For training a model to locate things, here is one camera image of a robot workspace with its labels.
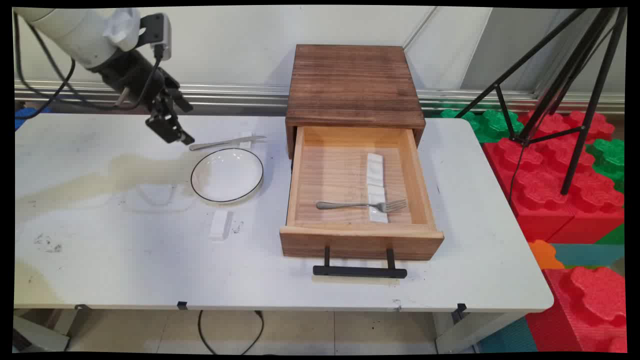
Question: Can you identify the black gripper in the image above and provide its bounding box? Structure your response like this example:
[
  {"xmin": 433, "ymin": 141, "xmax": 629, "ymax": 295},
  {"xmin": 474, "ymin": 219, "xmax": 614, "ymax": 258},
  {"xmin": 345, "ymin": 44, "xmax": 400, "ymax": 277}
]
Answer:
[{"xmin": 90, "ymin": 49, "xmax": 196, "ymax": 146}]

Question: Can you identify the silver serrated table knife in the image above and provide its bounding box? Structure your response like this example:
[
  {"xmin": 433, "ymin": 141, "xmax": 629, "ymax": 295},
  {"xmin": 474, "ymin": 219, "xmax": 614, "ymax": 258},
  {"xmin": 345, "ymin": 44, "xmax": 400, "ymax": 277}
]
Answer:
[{"xmin": 188, "ymin": 134, "xmax": 267, "ymax": 152}]

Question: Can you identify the white plate with black rim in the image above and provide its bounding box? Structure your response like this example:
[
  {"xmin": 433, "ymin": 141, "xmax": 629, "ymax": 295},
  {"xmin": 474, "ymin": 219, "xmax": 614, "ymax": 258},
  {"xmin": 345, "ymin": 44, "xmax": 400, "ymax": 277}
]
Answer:
[{"xmin": 190, "ymin": 147, "xmax": 265, "ymax": 206}]

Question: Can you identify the dark wooden cabinet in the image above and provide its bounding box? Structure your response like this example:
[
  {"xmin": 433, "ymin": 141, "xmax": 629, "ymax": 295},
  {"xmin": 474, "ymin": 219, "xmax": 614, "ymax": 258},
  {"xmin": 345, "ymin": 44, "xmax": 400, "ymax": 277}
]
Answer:
[{"xmin": 285, "ymin": 44, "xmax": 427, "ymax": 160}]

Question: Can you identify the silver fork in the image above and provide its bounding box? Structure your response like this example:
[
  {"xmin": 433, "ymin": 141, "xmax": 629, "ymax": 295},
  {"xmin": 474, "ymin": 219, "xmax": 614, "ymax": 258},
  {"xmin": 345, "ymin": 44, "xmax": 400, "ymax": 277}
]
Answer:
[{"xmin": 315, "ymin": 199, "xmax": 408, "ymax": 214}]

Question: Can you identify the light wooden drawer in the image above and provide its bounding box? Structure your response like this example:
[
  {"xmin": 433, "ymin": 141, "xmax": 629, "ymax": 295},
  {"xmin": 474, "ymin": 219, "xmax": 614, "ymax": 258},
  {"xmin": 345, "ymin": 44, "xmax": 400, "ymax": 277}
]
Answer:
[{"xmin": 279, "ymin": 125, "xmax": 445, "ymax": 262}]

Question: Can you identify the grey metal table leg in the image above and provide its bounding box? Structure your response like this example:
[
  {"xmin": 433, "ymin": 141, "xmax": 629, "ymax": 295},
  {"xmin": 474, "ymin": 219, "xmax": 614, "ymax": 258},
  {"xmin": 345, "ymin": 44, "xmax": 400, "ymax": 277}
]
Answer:
[
  {"xmin": 432, "ymin": 310, "xmax": 527, "ymax": 354},
  {"xmin": 12, "ymin": 305, "xmax": 94, "ymax": 354}
]

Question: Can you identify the green foam block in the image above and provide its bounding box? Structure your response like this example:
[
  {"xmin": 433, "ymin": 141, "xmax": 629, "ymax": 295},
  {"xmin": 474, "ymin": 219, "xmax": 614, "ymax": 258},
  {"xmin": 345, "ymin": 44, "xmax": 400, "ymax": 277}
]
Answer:
[
  {"xmin": 585, "ymin": 138, "xmax": 626, "ymax": 194},
  {"xmin": 440, "ymin": 108, "xmax": 526, "ymax": 144}
]

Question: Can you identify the large red foam block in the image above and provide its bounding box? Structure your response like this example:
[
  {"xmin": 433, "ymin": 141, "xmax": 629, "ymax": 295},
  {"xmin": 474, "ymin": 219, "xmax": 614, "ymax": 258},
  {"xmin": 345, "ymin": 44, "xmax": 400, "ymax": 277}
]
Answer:
[{"xmin": 482, "ymin": 110, "xmax": 626, "ymax": 245}]

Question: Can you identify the black tripod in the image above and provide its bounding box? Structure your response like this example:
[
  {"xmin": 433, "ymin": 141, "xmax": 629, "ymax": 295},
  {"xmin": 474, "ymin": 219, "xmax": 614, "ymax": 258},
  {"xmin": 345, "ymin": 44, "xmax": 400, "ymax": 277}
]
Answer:
[{"xmin": 454, "ymin": 7, "xmax": 629, "ymax": 196}]

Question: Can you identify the teal foam floor mat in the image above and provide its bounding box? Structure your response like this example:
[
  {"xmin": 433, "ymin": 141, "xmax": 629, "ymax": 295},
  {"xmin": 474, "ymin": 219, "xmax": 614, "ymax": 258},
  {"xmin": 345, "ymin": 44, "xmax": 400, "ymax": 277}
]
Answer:
[{"xmin": 550, "ymin": 243, "xmax": 626, "ymax": 269}]

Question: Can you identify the aluminium wall rail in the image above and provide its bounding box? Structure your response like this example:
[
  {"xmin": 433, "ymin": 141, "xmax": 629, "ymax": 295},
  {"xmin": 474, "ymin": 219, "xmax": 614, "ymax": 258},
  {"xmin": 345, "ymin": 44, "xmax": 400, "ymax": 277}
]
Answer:
[{"xmin": 14, "ymin": 80, "xmax": 626, "ymax": 117}]

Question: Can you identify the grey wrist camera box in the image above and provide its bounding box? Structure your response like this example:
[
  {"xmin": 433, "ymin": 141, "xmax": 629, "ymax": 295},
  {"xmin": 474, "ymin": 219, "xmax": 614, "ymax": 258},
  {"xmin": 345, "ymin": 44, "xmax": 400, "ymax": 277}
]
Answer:
[{"xmin": 139, "ymin": 13, "xmax": 174, "ymax": 62}]

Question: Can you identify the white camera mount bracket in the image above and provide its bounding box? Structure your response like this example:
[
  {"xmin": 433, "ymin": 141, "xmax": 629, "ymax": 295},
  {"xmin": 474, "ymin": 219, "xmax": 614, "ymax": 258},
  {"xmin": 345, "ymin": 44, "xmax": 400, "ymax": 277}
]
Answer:
[{"xmin": 102, "ymin": 7, "xmax": 143, "ymax": 52}]

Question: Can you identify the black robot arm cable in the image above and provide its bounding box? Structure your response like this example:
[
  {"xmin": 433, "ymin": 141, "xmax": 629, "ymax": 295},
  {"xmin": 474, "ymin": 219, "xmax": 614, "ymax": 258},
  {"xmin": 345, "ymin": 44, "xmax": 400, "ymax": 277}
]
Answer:
[{"xmin": 12, "ymin": 12, "xmax": 166, "ymax": 121}]

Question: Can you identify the black cable under table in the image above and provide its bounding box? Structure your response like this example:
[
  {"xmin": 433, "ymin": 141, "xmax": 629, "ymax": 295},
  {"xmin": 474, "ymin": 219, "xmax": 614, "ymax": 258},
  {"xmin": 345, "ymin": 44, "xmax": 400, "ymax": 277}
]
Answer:
[{"xmin": 197, "ymin": 310, "xmax": 265, "ymax": 356}]

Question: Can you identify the black drawer handle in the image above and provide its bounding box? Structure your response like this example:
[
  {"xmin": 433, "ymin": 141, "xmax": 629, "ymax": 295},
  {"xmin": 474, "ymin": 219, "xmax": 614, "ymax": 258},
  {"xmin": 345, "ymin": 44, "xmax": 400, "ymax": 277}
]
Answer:
[{"xmin": 312, "ymin": 246, "xmax": 408, "ymax": 280}]

